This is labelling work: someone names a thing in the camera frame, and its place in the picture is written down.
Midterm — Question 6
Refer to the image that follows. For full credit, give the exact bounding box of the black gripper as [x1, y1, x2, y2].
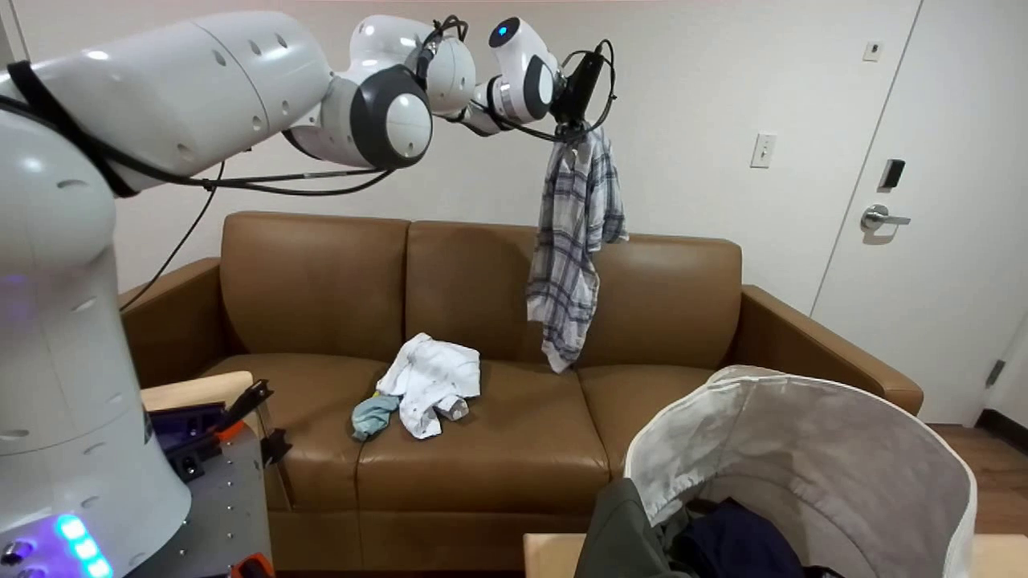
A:
[549, 48, 603, 140]

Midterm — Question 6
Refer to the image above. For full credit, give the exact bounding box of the blue white plaid shirt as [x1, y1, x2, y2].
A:
[528, 128, 629, 371]

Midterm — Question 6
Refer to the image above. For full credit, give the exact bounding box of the dark blue clothing piece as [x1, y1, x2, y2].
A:
[665, 496, 807, 578]

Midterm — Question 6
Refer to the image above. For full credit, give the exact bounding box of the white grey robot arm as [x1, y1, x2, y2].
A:
[0, 9, 607, 578]

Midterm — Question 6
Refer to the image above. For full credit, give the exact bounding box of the white fabric laundry basket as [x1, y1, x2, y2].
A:
[624, 365, 978, 578]

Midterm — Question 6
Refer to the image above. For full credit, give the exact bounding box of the white cloth on sofa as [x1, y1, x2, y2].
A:
[375, 333, 482, 441]

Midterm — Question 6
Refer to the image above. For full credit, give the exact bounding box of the tan leather sofa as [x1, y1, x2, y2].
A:
[121, 211, 921, 578]

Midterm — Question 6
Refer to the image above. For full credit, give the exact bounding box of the light blue sock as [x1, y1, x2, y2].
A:
[349, 393, 400, 442]

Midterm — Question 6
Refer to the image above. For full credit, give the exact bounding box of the white door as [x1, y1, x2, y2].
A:
[816, 0, 1028, 424]

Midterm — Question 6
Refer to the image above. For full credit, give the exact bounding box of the grey robot cart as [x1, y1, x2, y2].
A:
[129, 369, 279, 578]

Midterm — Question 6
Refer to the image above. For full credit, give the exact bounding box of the white wall light switch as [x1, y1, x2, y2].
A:
[750, 131, 777, 170]

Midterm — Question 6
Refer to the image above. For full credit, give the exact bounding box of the silver door handle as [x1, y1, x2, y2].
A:
[862, 205, 906, 236]

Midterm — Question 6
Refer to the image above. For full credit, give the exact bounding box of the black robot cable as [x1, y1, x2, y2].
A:
[0, 89, 400, 203]

